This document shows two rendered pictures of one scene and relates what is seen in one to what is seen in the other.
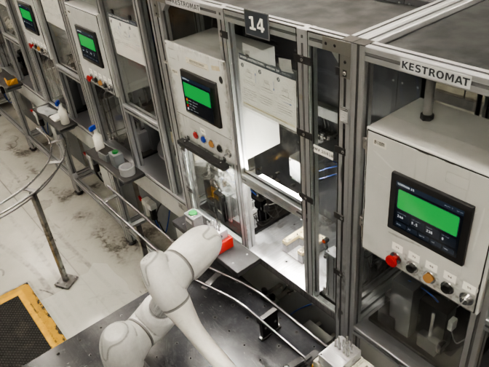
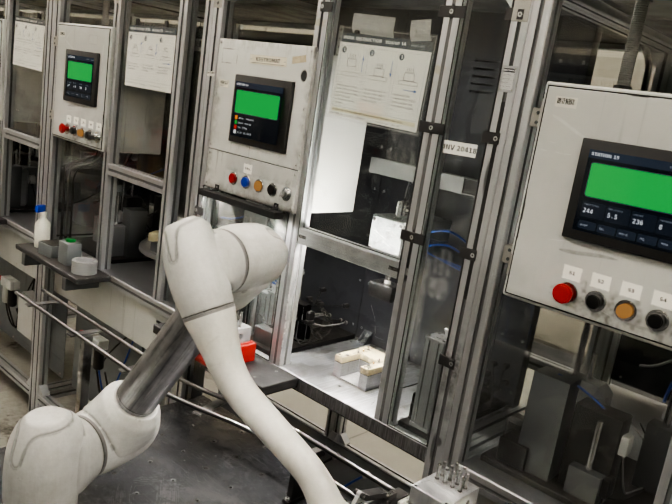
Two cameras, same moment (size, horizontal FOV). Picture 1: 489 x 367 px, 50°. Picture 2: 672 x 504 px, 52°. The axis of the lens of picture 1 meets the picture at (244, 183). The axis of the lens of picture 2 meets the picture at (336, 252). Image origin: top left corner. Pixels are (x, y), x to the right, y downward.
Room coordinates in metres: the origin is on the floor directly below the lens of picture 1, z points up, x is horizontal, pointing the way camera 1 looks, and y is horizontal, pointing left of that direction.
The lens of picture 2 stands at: (-0.04, 0.32, 1.71)
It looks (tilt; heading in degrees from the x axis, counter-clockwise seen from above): 13 degrees down; 347
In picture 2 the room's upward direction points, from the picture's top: 9 degrees clockwise
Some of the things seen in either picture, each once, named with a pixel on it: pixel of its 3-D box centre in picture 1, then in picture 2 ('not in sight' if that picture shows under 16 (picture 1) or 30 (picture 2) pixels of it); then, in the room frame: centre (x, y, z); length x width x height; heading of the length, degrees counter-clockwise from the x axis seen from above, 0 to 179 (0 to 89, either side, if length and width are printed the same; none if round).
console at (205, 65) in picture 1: (220, 93); (283, 125); (2.11, 0.06, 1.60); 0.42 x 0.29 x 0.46; 36
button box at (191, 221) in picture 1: (196, 221); not in sight; (2.04, 0.26, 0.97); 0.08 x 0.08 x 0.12; 36
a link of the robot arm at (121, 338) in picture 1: (121, 347); (47, 458); (1.42, 0.57, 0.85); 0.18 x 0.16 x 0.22; 141
